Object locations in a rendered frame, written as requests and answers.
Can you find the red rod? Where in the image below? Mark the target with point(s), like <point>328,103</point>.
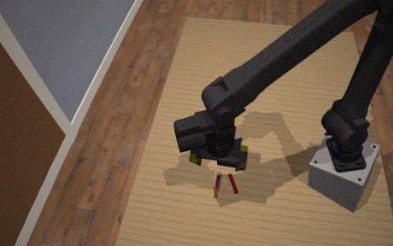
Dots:
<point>233,183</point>

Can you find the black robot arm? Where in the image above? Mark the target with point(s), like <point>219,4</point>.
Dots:
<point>345,121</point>

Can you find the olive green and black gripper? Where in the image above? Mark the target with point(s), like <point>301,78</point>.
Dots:
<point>224,155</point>

